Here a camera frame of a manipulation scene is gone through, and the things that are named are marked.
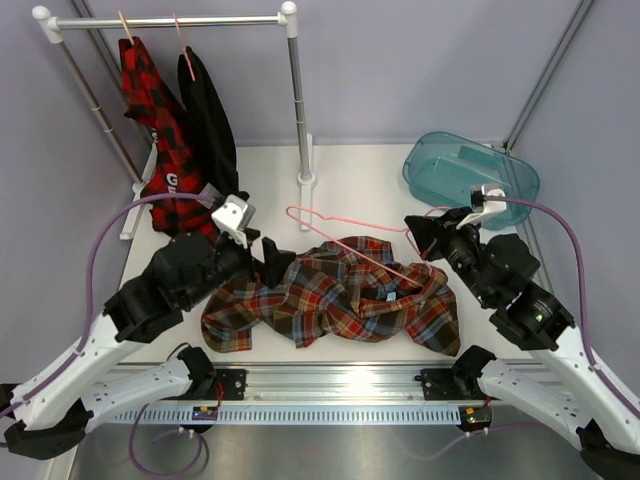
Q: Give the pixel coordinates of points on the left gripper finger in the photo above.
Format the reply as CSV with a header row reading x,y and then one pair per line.
x,y
238,198
272,268

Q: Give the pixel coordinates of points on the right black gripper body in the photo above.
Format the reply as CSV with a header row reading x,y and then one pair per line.
x,y
463,250

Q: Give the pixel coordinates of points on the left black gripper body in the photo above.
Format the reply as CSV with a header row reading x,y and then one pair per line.
x,y
231,260

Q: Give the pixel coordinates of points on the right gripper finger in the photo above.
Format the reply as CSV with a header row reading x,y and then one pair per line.
x,y
447,221
431,244

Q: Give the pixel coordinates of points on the pink wire hanger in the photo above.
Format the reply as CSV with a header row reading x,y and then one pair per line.
x,y
370,261

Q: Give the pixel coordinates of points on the brown multicolour plaid shirt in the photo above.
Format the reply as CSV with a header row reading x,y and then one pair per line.
x,y
310,303

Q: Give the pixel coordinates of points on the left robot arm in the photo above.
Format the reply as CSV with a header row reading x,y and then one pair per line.
x,y
54,411

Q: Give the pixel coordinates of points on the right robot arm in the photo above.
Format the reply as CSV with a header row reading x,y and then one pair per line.
x,y
597,416

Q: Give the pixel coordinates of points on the red black plaid shirt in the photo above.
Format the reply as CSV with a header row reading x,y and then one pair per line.
x,y
152,104

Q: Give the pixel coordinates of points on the pink hanger with black shirt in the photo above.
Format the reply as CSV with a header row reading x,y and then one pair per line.
x,y
184,47

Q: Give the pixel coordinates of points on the tan wooden hanger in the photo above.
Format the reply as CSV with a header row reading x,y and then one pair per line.
x,y
126,29

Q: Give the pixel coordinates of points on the teal plastic basin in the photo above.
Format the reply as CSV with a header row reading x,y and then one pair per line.
x,y
442,168

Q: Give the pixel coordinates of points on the white and chrome clothes rack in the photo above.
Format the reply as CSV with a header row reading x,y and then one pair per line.
x,y
287,18

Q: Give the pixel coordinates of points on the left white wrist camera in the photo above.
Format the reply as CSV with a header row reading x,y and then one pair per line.
x,y
234,220

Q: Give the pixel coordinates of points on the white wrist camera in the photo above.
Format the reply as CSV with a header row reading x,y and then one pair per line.
x,y
234,220
487,201

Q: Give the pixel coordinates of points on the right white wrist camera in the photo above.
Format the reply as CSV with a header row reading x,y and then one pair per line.
x,y
487,201

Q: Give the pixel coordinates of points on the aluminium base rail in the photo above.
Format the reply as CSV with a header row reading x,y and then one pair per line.
x,y
330,383

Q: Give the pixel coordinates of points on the grey slotted cable duct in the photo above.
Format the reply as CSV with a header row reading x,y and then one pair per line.
x,y
293,415

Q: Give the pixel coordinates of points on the left aluminium frame post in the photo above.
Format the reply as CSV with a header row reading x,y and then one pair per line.
x,y
109,78

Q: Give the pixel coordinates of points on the aluminium frame post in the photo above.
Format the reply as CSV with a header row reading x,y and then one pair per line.
x,y
556,58
109,78

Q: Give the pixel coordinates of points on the right aluminium frame post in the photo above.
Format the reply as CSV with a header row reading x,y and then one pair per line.
x,y
556,58

